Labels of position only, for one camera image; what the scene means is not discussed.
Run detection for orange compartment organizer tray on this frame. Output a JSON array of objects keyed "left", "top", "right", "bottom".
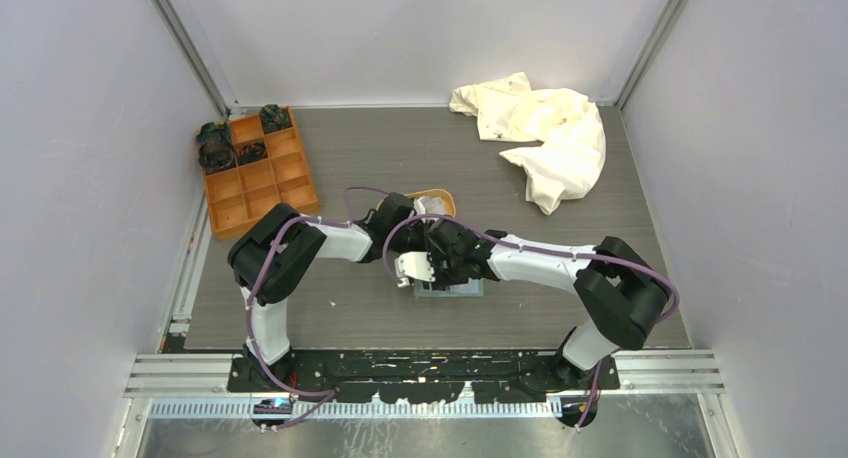
[{"left": 198, "top": 105, "right": 321, "bottom": 241}]

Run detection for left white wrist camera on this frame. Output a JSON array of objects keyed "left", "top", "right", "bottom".
[{"left": 413, "top": 195, "right": 446, "bottom": 215}]

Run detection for dark bundle top compartment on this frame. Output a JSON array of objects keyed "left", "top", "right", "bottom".
[{"left": 258, "top": 104, "right": 292, "bottom": 134}]

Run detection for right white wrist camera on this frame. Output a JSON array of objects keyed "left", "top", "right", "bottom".
[{"left": 394, "top": 251, "right": 436, "bottom": 289}]

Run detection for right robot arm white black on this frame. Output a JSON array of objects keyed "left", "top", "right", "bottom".
[{"left": 423, "top": 219, "right": 679, "bottom": 389}]

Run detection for black cable bundle left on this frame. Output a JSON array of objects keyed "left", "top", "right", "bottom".
[{"left": 198, "top": 139, "right": 237, "bottom": 173}]

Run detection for tan oval card tray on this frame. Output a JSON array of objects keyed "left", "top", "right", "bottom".
[{"left": 376, "top": 188, "right": 456, "bottom": 218}]

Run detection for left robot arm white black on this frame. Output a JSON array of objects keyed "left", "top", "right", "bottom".
[{"left": 227, "top": 193, "right": 415, "bottom": 391}]

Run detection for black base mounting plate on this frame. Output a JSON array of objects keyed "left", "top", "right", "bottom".
[{"left": 228, "top": 348, "right": 621, "bottom": 407}]

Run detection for dark bundle outside tray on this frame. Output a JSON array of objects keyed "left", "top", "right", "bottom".
[{"left": 195, "top": 121, "right": 232, "bottom": 145}]

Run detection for cream crumpled cloth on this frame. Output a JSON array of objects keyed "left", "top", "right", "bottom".
[{"left": 449, "top": 72, "right": 606, "bottom": 215}]

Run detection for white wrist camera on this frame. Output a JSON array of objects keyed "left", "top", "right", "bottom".
[
  {"left": 413, "top": 195, "right": 446, "bottom": 215},
  {"left": 394, "top": 251, "right": 436, "bottom": 289}
]

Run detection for green card holder wallet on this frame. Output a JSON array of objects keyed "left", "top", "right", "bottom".
[{"left": 410, "top": 278, "right": 484, "bottom": 298}]

